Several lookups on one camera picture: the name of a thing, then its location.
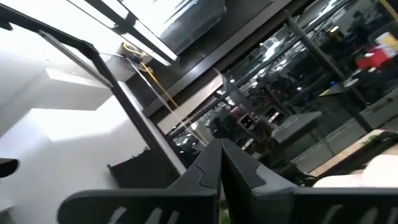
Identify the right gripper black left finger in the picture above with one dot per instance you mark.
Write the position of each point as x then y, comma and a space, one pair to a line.
186, 202

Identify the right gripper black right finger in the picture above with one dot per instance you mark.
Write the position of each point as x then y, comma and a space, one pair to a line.
264, 205

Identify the pink rubber slide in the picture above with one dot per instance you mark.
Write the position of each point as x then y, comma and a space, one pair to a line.
373, 174

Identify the dark grey side table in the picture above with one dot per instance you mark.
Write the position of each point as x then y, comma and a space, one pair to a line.
295, 124

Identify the small green leaf sprig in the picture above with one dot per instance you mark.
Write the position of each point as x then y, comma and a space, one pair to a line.
371, 139

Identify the black overhead gantry beam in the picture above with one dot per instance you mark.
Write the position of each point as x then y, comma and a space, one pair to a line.
102, 67

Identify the red box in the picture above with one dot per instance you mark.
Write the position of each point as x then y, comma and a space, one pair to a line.
373, 59

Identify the grey ceiling duct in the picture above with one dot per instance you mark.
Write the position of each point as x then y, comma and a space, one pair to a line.
199, 25

